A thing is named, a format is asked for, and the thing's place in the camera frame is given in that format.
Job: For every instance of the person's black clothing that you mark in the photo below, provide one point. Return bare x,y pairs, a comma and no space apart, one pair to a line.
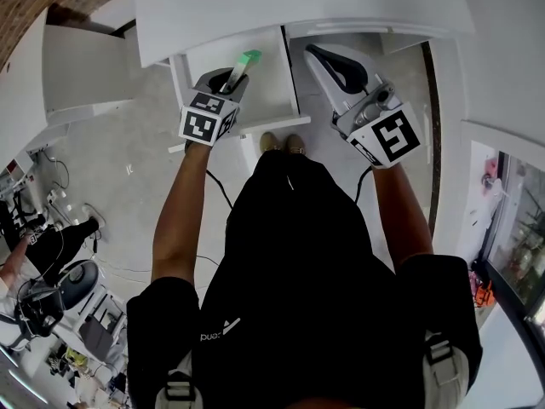
306,279

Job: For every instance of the white side cabinet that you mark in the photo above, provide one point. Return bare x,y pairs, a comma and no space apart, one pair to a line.
81,70

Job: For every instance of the person's left forearm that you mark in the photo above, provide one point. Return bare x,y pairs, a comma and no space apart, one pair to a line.
183,220

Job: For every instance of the white drawer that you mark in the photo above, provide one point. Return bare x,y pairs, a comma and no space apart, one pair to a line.
268,88

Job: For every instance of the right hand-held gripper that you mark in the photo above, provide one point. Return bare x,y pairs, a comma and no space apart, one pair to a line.
383,136

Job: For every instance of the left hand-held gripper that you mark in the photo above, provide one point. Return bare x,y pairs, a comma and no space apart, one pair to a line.
200,124

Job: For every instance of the person's tan left shoe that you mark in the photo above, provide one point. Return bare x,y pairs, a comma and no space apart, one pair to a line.
269,142

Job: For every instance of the small green item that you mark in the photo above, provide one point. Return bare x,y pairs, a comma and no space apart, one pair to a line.
252,56

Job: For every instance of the person's tan right shoe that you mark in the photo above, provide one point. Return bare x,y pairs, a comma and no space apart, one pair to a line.
296,144

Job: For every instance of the white desk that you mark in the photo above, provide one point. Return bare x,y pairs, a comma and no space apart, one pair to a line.
272,11

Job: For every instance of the black office chair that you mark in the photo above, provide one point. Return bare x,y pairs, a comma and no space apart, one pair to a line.
64,290

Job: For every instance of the white power strip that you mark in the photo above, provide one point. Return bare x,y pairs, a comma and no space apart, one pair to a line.
64,205

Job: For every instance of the person's right forearm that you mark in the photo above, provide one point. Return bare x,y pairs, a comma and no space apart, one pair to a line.
402,215

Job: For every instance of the silver camera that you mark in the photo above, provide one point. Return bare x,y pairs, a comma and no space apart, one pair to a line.
379,100

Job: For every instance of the person's tan shoe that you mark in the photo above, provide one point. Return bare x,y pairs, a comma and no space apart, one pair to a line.
269,142
296,144

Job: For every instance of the glass door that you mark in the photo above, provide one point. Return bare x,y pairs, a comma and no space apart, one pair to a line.
517,237

